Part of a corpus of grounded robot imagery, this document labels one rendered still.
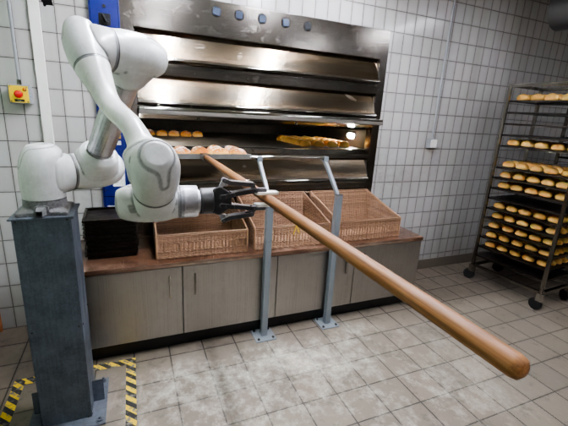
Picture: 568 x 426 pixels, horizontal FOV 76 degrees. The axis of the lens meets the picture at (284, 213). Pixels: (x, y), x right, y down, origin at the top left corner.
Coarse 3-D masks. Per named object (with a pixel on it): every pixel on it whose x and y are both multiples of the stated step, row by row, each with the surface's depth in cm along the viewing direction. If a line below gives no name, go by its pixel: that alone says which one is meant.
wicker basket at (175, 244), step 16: (160, 224) 245; (176, 224) 250; (192, 224) 253; (208, 224) 258; (224, 224) 262; (240, 224) 241; (160, 240) 207; (176, 240) 211; (192, 240) 214; (208, 240) 218; (224, 240) 245; (240, 240) 226; (160, 256) 210; (176, 256) 213; (192, 256) 217
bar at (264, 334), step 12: (252, 156) 227; (264, 156) 230; (276, 156) 233; (288, 156) 237; (300, 156) 240; (312, 156) 243; (324, 156) 247; (264, 180) 222; (336, 192) 236; (336, 204) 234; (336, 216) 237; (336, 228) 239; (264, 240) 224; (264, 252) 226; (264, 264) 227; (264, 276) 228; (264, 288) 230; (264, 300) 233; (264, 312) 235; (324, 312) 258; (264, 324) 238; (324, 324) 258; (336, 324) 257; (264, 336) 239
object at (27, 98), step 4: (8, 84) 195; (8, 88) 195; (12, 88) 196; (16, 88) 196; (20, 88) 197; (28, 88) 199; (8, 92) 196; (12, 92) 196; (24, 92) 198; (28, 92) 199; (8, 96) 196; (12, 96) 197; (24, 96) 199; (28, 96) 199; (32, 96) 205; (12, 100) 197; (16, 100) 198; (20, 100) 199; (24, 100) 199; (28, 100) 200; (32, 100) 204
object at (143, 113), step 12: (204, 120) 249; (216, 120) 250; (228, 120) 250; (240, 120) 251; (252, 120) 251; (264, 120) 252; (276, 120) 253; (288, 120) 254; (300, 120) 257; (312, 120) 261; (324, 120) 264; (336, 120) 268; (348, 120) 272
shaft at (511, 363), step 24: (216, 168) 165; (288, 216) 92; (336, 240) 72; (360, 264) 64; (408, 288) 54; (432, 312) 49; (456, 336) 45; (480, 336) 43; (504, 360) 40; (528, 360) 39
